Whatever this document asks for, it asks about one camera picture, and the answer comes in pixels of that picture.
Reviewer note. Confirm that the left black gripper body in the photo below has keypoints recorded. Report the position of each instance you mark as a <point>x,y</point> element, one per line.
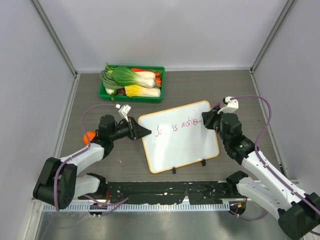
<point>131,129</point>

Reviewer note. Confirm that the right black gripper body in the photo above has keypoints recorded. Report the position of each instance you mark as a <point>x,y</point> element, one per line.
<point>217,118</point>

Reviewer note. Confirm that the pink whiteboard marker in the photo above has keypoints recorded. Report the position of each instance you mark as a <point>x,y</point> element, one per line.
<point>217,105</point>

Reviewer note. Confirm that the orange framed whiteboard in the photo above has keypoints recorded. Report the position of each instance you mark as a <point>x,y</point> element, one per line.
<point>178,137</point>

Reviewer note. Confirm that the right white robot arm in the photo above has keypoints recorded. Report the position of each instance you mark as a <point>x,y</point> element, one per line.
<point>296,211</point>

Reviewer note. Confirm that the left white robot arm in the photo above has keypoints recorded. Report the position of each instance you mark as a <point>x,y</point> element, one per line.
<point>58,183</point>

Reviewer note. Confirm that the yellow cabbage toy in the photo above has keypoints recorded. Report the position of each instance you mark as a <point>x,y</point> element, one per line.
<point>136,90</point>

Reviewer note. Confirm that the purple eggplant toy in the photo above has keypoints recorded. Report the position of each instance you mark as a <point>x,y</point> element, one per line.
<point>121,92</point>

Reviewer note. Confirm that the orange fruit toy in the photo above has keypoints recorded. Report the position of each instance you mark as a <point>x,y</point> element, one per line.
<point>88,137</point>

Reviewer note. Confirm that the green bean bundle toy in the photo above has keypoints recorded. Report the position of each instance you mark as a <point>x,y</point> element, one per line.
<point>110,85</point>

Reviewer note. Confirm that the green bok choy toy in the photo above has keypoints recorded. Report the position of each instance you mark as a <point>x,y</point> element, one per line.
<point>125,76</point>

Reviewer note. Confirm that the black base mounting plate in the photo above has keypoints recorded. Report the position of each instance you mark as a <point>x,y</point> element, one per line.
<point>168,192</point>

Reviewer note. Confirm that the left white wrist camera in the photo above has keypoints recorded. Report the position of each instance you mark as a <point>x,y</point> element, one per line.
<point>123,110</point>

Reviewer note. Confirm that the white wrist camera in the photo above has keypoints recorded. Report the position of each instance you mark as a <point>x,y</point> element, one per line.
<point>231,104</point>
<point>123,110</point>

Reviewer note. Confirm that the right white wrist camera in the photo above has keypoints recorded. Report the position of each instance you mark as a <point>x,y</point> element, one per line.
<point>231,104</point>

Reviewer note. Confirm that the aluminium rail with cable duct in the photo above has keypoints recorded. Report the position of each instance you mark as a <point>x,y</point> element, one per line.
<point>99,205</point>

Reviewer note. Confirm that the left aluminium frame post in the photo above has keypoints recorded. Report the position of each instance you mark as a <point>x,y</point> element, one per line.
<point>53,35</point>

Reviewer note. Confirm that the aluminium frame post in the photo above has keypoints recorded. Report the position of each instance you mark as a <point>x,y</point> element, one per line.
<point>53,35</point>
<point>289,4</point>

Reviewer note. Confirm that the right aluminium frame post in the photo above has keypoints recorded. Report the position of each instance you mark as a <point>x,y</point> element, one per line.
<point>289,4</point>

